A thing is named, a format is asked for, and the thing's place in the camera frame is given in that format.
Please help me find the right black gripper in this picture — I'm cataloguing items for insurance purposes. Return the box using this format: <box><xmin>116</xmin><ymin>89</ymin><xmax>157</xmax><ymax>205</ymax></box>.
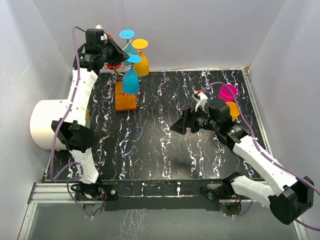
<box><xmin>170</xmin><ymin>105</ymin><xmax>220</xmax><ymax>135</ymax></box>

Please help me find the blue wine glass front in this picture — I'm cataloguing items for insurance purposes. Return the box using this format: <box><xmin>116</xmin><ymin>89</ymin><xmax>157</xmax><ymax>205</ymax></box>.
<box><xmin>122</xmin><ymin>54</ymin><xmax>142</xmax><ymax>95</ymax></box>

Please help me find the magenta wine glass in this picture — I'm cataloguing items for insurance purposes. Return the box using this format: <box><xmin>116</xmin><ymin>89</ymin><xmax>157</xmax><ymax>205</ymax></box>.
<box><xmin>218</xmin><ymin>84</ymin><xmax>238</xmax><ymax>102</ymax></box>

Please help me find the orange glass yellow base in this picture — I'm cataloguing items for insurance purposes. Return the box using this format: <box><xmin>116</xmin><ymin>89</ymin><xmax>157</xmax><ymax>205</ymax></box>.
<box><xmin>226</xmin><ymin>102</ymin><xmax>240</xmax><ymax>122</ymax></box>
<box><xmin>132</xmin><ymin>38</ymin><xmax>150</xmax><ymax>77</ymax></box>

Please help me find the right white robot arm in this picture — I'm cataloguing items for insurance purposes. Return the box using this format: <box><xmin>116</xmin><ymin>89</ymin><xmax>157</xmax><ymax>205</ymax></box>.
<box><xmin>170</xmin><ymin>99</ymin><xmax>314</xmax><ymax>225</ymax></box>

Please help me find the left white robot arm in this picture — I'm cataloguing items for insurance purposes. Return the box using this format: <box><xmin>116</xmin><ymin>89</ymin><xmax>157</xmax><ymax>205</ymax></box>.
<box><xmin>50</xmin><ymin>25</ymin><xmax>129</xmax><ymax>200</ymax></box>

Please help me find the red wine glass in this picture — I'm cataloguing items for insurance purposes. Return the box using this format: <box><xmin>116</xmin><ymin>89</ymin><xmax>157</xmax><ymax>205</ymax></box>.
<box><xmin>102</xmin><ymin>62</ymin><xmax>122</xmax><ymax>71</ymax></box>

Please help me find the teal wine glass back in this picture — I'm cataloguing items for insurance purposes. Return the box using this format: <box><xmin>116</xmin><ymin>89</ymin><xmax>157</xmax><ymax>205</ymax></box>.
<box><xmin>119</xmin><ymin>29</ymin><xmax>136</xmax><ymax>54</ymax></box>

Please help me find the orange wooden rack base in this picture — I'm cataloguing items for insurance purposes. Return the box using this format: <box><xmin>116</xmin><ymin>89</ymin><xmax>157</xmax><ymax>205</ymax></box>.
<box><xmin>115</xmin><ymin>82</ymin><xmax>137</xmax><ymax>112</ymax></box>

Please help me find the white cylinder drum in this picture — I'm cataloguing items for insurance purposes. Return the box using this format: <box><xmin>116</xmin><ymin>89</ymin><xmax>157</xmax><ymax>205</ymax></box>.
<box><xmin>29</xmin><ymin>98</ymin><xmax>90</xmax><ymax>152</ymax></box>

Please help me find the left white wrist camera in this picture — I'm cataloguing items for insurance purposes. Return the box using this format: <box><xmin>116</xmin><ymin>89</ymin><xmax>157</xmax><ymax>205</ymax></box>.
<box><xmin>95</xmin><ymin>24</ymin><xmax>111</xmax><ymax>41</ymax></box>

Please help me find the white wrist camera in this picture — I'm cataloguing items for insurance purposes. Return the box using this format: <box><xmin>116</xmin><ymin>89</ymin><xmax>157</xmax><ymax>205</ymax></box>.
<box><xmin>95</xmin><ymin>24</ymin><xmax>111</xmax><ymax>41</ymax></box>
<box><xmin>192</xmin><ymin>90</ymin><xmax>208</xmax><ymax>112</ymax></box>

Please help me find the gold wire glass rack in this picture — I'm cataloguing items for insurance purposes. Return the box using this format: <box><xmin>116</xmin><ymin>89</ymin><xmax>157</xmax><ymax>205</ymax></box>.
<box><xmin>112</xmin><ymin>38</ymin><xmax>141</xmax><ymax>82</ymax></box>

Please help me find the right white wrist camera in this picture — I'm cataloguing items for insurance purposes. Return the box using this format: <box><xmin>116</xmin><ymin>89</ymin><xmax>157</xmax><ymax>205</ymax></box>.
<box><xmin>192</xmin><ymin>90</ymin><xmax>208</xmax><ymax>112</ymax></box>

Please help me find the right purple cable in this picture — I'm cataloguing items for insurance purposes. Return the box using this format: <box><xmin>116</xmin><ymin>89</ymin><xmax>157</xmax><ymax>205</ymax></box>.
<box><xmin>197</xmin><ymin>81</ymin><xmax>320</xmax><ymax>232</ymax></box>

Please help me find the black front mounting rail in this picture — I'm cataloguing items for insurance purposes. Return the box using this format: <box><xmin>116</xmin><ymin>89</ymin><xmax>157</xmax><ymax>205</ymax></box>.
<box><xmin>67</xmin><ymin>178</ymin><xmax>253</xmax><ymax>213</ymax></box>

